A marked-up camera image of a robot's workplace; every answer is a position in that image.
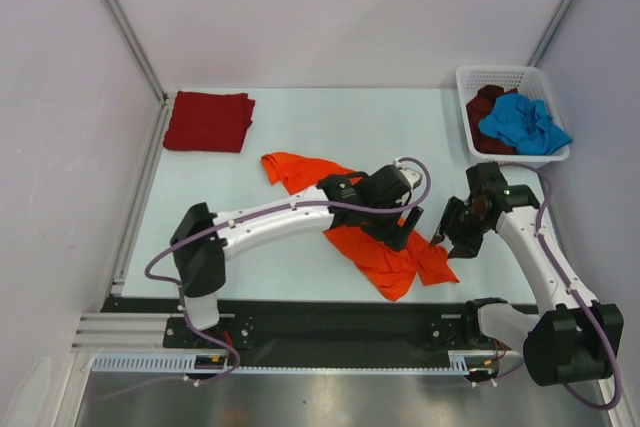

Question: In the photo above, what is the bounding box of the folded dark red shirt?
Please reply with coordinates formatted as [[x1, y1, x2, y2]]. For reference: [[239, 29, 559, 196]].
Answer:
[[163, 91, 256, 153]]

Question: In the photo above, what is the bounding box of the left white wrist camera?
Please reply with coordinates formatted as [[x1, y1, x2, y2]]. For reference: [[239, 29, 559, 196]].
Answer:
[[394, 158, 423, 203]]

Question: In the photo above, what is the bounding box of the white slotted cable duct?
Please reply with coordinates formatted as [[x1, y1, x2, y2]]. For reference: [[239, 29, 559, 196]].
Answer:
[[92, 352, 505, 375]]

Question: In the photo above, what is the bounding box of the orange t shirt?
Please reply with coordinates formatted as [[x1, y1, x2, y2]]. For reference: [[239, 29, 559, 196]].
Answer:
[[261, 152, 459, 301]]

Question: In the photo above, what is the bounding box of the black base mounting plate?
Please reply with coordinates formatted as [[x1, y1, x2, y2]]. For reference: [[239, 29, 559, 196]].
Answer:
[[102, 297, 511, 364]]

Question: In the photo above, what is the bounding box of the dark red shirt in basket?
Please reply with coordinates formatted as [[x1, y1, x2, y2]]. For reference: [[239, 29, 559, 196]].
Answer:
[[466, 85, 517, 155]]

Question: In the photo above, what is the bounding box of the right aluminium frame post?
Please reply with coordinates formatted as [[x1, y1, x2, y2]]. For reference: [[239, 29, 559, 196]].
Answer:
[[527, 0, 576, 67]]

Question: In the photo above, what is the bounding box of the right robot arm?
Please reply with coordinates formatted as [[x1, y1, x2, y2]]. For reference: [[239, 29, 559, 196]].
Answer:
[[432, 162, 624, 386]]

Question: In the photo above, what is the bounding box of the left aluminium frame post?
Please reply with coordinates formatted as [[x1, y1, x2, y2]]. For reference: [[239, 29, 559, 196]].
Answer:
[[74, 0, 169, 103]]

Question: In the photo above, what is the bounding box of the aluminium frame post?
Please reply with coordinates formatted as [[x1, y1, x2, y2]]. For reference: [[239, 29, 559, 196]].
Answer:
[[74, 0, 169, 103], [527, 0, 576, 67]]

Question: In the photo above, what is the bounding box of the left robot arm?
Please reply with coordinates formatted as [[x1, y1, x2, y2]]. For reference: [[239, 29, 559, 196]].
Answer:
[[170, 164, 424, 347]]

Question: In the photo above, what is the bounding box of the blue crumpled t shirt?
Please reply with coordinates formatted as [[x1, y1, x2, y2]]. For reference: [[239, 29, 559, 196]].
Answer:
[[479, 93, 573, 156]]

